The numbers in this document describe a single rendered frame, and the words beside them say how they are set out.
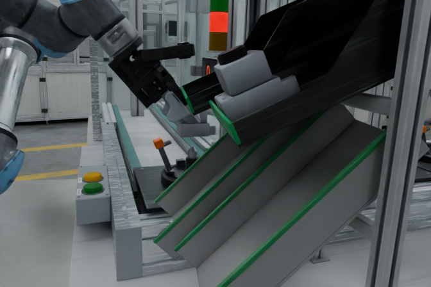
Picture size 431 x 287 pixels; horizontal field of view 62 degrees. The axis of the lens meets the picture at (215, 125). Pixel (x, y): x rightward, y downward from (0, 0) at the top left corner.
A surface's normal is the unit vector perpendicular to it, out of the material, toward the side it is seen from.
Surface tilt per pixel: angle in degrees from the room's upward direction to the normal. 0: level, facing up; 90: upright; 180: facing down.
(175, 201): 90
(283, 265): 90
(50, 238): 0
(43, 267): 0
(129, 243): 90
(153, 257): 90
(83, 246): 0
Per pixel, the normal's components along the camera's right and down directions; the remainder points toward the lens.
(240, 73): 0.15, 0.22
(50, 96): 0.48, 0.20
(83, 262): 0.04, -0.98
